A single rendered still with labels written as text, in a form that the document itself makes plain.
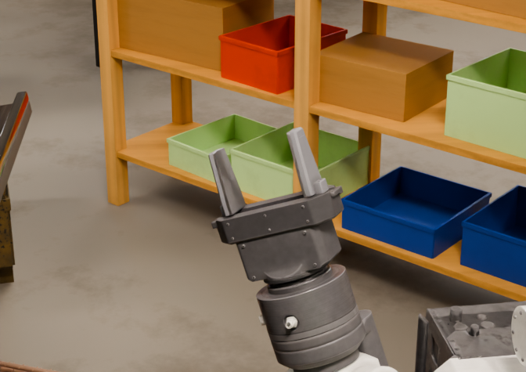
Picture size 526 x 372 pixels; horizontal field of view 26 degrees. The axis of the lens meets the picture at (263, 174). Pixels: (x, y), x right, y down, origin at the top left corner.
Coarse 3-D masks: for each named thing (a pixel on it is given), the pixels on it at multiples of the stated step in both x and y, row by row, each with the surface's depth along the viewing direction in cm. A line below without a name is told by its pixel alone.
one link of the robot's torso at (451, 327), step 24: (432, 312) 145; (456, 312) 143; (480, 312) 146; (504, 312) 146; (432, 336) 145; (456, 336) 140; (480, 336) 140; (504, 336) 140; (432, 360) 145; (456, 360) 135; (480, 360) 135; (504, 360) 135
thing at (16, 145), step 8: (8, 104) 213; (0, 112) 210; (8, 112) 209; (24, 112) 208; (0, 120) 206; (24, 120) 206; (0, 128) 202; (24, 128) 205; (16, 136) 197; (16, 144) 196; (16, 152) 195; (8, 160) 188; (8, 168) 187; (0, 176) 181; (8, 176) 186; (0, 184) 180; (0, 192) 179; (0, 200) 178
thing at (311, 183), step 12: (288, 132) 102; (300, 132) 103; (300, 144) 102; (300, 156) 102; (312, 156) 104; (300, 168) 102; (312, 168) 104; (300, 180) 102; (312, 180) 103; (324, 180) 104; (312, 192) 102; (324, 192) 103
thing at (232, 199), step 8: (216, 152) 106; (224, 152) 107; (216, 160) 106; (224, 160) 107; (216, 168) 106; (224, 168) 107; (216, 176) 106; (224, 176) 106; (232, 176) 108; (216, 184) 106; (224, 184) 106; (232, 184) 107; (224, 192) 106; (232, 192) 107; (240, 192) 108; (224, 200) 106; (232, 200) 107; (240, 200) 108; (224, 208) 106; (232, 208) 106; (240, 208) 108; (224, 216) 107
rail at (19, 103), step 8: (16, 96) 210; (24, 96) 210; (16, 104) 206; (24, 104) 209; (16, 112) 202; (8, 120) 199; (16, 120) 200; (8, 128) 195; (16, 128) 198; (0, 136) 192; (8, 136) 192; (0, 144) 189; (8, 144) 190; (0, 152) 185; (8, 152) 189; (0, 160) 183; (0, 168) 181
